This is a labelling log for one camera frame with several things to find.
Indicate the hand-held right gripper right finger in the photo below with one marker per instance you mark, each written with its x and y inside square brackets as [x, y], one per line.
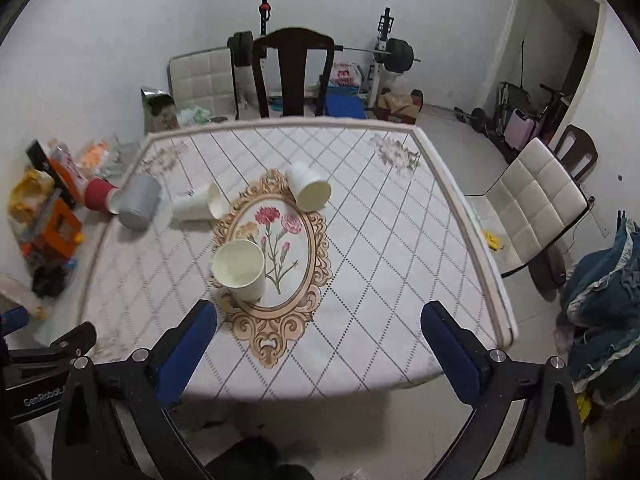
[450, 350]

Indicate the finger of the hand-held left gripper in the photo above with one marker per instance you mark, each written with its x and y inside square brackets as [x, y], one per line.
[11, 317]
[70, 340]

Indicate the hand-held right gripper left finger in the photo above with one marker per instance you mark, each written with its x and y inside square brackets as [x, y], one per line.
[192, 342]

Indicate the white paper cup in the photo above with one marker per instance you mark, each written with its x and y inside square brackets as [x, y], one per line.
[239, 272]
[309, 185]
[195, 205]

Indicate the grey cup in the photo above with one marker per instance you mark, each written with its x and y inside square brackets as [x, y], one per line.
[140, 202]

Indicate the red paper cup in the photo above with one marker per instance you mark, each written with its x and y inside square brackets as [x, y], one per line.
[97, 192]

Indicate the black cloth lump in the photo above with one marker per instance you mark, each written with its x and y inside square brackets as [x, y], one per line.
[49, 280]

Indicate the orange plastic toy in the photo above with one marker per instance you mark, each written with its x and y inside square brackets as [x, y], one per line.
[60, 230]

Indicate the yellow toy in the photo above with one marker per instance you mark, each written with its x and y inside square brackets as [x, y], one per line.
[492, 241]

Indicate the floral printed tablecloth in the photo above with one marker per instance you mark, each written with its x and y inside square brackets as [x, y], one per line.
[375, 260]

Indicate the yellow bag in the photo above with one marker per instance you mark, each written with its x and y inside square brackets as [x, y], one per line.
[27, 192]

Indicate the black and orange box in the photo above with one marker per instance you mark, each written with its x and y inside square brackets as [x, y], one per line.
[50, 167]

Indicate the blue ruffled cloth pile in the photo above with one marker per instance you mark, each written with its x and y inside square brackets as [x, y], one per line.
[605, 300]

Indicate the white cushioned chair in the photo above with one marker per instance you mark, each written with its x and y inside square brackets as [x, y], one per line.
[202, 82]
[535, 195]

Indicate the orange snack packet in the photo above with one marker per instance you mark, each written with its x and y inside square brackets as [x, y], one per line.
[94, 155]

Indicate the crumpled clear plastic bag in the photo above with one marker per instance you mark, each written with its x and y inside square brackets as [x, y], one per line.
[192, 116]

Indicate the pink suitcase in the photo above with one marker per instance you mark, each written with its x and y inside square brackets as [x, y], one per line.
[520, 130]

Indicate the open printed carton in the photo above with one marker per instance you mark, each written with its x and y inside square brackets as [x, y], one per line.
[160, 112]

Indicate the black dumbbell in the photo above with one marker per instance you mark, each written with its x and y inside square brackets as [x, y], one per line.
[475, 119]

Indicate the dark wooden chair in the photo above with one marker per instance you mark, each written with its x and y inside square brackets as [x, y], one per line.
[292, 80]
[582, 152]

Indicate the brown cardboard box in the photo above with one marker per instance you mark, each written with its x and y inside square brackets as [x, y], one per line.
[397, 107]

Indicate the blue weight bench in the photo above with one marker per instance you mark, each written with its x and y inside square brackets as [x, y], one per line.
[345, 102]

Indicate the pink plastic bag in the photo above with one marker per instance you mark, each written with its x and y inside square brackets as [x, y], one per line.
[345, 76]

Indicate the barbell with black plates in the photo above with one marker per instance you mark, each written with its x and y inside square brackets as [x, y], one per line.
[400, 52]

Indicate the white weight rack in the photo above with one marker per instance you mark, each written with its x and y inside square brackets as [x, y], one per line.
[382, 35]

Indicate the folded metal frame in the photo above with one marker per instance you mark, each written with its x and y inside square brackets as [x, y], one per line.
[510, 105]

